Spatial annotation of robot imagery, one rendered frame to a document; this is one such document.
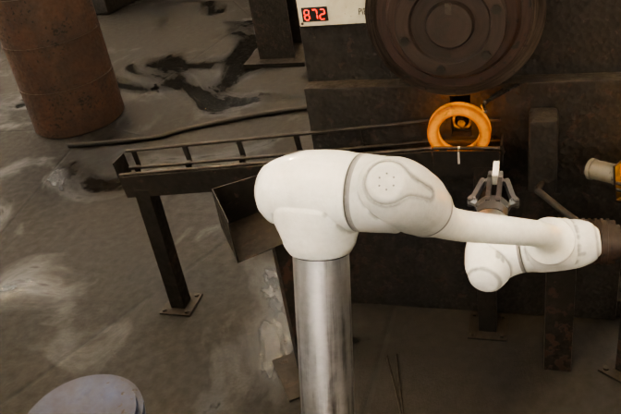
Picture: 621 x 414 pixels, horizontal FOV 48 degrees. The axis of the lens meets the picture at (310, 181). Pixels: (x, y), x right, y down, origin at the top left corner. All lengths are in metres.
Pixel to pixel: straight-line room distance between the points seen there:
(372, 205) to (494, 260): 0.57
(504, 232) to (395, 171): 0.40
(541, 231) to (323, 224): 0.50
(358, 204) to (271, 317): 1.60
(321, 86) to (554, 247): 0.98
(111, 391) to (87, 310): 1.08
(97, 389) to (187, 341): 0.76
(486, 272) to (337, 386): 0.47
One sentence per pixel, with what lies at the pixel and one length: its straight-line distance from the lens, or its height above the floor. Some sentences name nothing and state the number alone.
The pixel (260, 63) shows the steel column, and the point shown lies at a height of 0.03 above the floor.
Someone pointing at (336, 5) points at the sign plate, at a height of 1.12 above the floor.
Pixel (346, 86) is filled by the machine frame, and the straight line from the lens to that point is 2.18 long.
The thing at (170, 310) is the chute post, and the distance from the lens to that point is 2.82.
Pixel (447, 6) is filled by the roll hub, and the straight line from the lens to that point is 1.83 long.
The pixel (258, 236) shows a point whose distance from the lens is 2.03.
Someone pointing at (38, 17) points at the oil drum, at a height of 0.76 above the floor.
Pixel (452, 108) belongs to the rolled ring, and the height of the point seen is 0.83.
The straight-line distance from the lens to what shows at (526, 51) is 1.96.
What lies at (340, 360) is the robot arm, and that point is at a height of 0.83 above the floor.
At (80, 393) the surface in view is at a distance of 1.98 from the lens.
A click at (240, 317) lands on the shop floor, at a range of 2.70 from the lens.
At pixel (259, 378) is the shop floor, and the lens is 2.45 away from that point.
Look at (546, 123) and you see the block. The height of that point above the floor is 0.79.
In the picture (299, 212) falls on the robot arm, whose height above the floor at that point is 1.10.
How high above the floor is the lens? 1.72
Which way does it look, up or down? 30 degrees down
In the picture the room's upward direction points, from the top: 10 degrees counter-clockwise
